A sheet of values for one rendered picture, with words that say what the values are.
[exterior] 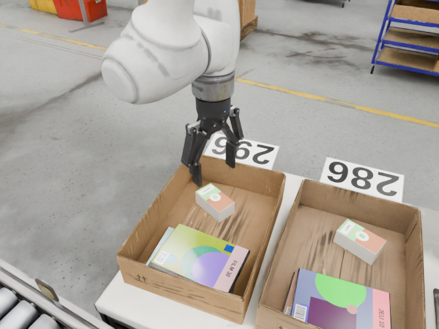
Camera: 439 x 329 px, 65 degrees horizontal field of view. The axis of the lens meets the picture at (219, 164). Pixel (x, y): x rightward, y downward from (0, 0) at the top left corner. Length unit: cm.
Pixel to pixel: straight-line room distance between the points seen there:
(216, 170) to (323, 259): 37
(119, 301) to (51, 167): 179
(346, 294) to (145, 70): 59
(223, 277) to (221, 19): 51
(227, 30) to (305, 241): 53
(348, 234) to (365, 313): 19
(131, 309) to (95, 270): 104
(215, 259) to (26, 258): 137
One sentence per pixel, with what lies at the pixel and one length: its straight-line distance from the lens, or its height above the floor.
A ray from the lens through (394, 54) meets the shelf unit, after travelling 399.
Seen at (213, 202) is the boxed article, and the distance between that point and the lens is 90.
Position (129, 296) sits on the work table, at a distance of 82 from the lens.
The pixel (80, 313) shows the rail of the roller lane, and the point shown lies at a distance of 84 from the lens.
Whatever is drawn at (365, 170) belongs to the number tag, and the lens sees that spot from 97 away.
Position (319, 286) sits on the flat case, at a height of 78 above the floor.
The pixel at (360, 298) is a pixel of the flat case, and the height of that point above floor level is 78.
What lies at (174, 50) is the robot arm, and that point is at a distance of 51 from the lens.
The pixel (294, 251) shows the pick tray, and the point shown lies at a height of 76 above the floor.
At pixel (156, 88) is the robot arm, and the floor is 121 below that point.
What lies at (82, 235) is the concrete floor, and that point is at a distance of 199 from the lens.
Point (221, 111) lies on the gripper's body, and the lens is 72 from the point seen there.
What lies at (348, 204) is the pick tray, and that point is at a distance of 95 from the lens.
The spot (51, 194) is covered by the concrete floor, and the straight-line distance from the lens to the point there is 230.
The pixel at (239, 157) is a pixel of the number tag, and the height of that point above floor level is 86.
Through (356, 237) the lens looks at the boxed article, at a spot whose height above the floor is 80.
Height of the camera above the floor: 144
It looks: 39 degrees down
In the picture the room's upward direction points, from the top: straight up
